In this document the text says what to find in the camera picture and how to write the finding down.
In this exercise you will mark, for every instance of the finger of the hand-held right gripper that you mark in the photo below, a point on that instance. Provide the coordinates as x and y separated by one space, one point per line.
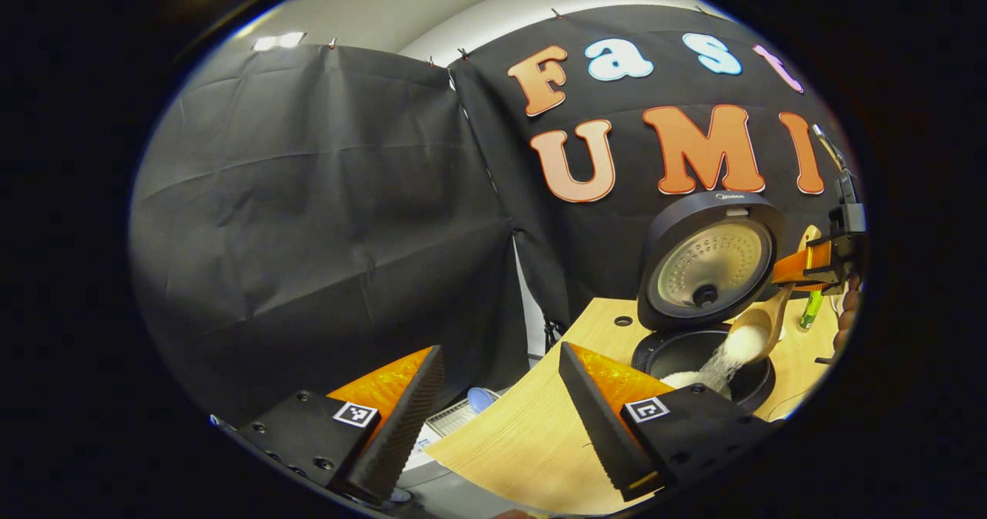
802 264

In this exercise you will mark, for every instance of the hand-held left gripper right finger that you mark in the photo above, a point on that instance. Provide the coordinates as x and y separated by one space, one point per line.
597 419

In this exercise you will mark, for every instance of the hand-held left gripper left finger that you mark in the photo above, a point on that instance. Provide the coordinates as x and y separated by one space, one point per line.
397 419

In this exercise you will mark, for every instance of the wooden spoon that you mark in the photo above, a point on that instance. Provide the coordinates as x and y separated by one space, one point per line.
775 322

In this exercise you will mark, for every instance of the black silver rice cooker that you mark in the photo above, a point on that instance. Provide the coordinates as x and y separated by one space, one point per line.
709 210

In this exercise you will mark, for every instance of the green label plastic bottle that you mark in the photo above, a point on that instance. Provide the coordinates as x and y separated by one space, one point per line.
810 311

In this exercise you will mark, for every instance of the white plastic crate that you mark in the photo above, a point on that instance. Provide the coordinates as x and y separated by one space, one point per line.
443 426

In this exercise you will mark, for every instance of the blue round object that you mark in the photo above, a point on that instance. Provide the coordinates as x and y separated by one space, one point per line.
480 399

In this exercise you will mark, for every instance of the ceiling light panel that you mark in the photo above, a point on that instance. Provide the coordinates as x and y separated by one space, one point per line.
279 41

